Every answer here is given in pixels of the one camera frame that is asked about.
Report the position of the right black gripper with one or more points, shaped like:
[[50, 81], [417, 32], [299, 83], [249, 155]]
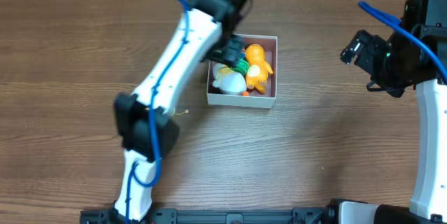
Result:
[[365, 55]]

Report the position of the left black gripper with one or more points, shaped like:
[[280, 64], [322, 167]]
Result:
[[230, 52]]

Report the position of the green plastic spinning top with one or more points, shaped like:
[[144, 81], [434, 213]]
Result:
[[241, 67]]

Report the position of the white duck plush toy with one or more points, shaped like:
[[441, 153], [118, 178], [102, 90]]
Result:
[[228, 81]]

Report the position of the orange dinosaur figure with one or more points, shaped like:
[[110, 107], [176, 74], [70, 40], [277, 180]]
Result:
[[259, 69]]

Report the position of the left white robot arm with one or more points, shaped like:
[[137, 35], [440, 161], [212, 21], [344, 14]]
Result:
[[144, 117]]

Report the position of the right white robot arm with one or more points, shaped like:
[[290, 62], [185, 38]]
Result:
[[413, 56]]

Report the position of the white cardboard box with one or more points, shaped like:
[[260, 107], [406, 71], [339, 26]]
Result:
[[254, 99]]

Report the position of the yellow wooden rattle drum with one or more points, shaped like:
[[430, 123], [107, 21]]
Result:
[[186, 111]]

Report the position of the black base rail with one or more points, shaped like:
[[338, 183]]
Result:
[[244, 216]]

